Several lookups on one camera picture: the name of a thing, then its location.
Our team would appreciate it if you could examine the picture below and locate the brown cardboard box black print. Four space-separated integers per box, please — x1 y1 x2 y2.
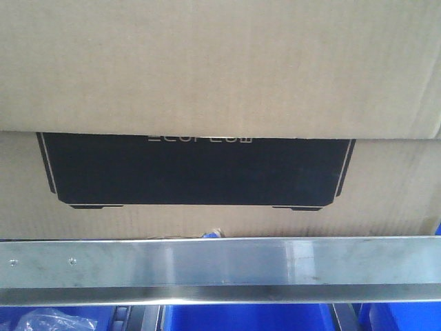
1 1 440 239

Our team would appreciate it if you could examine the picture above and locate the blue plastic bin right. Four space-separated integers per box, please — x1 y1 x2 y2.
358 302 440 331

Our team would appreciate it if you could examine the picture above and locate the metal shelf rail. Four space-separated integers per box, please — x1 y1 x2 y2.
1 236 440 306

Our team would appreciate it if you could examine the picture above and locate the blue plastic bin centre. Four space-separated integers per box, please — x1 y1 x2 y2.
163 303 335 330

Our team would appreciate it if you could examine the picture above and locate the blue bin behind box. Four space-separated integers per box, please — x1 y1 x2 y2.
428 220 441 236

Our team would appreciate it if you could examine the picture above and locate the blue plastic bin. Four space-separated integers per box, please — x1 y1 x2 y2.
358 302 440 331
163 303 335 330
1 306 115 330

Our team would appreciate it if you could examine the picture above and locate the clear plastic bag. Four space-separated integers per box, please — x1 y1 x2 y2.
15 308 98 331

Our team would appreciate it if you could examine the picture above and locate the blue plastic bin left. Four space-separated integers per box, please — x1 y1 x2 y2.
1 306 115 330

